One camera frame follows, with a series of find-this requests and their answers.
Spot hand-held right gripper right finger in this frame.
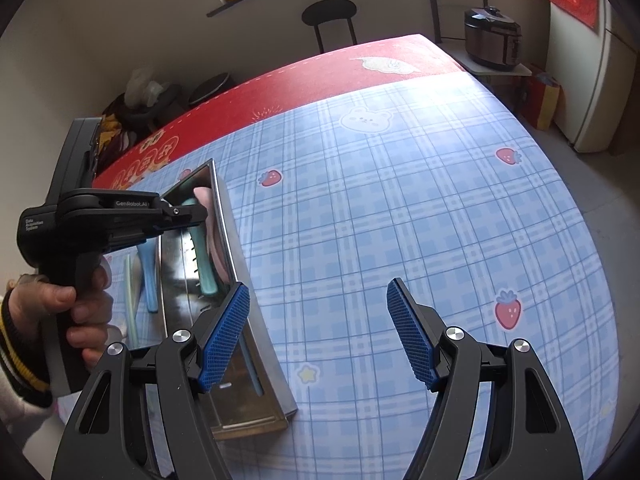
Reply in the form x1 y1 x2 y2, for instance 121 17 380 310
386 278 584 480

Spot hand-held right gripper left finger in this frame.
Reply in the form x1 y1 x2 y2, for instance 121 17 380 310
52 281 251 480

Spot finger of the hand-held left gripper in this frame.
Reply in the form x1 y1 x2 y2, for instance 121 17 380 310
107 190 209 232
108 227 164 256

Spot blue spoon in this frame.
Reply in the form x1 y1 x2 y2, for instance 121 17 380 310
137 236 161 314

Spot green chopstick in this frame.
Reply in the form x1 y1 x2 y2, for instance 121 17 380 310
123 254 139 347

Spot green spoon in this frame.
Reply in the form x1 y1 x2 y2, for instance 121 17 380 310
187 198 219 297

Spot pink spoon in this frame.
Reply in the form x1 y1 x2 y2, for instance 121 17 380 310
192 186 237 282

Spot metal utensil tray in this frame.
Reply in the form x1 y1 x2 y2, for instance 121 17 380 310
157 158 299 442

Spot person's left forearm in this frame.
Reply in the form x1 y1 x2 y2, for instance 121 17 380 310
0 280 56 429

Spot person's left hand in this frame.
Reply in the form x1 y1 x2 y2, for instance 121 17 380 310
9 262 114 372

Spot yellow snack bags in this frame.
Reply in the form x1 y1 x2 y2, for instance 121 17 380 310
97 114 127 162

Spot dark grey bin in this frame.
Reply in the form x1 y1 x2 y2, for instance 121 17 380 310
117 84 187 132

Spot white plastic bag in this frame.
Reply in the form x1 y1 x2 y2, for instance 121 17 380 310
124 67 166 106

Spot blue plaid table mat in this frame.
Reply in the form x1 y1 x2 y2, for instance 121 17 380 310
99 72 622 480

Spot black air fryer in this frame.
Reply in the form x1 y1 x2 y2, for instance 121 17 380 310
189 72 234 107

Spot red printed table mat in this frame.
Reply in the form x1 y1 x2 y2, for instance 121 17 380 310
92 33 469 194

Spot red paper bag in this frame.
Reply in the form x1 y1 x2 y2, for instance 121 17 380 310
519 64 562 132

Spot black round stool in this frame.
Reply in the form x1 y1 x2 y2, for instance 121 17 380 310
301 0 359 54

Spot small white side table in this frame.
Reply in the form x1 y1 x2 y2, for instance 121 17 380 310
452 52 534 79

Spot white refrigerator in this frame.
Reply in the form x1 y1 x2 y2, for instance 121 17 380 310
547 0 629 154

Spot black electric pressure cooker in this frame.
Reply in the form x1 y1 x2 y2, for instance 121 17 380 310
463 5 524 72

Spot dark metal rack frame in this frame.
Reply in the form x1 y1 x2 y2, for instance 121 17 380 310
425 0 489 44

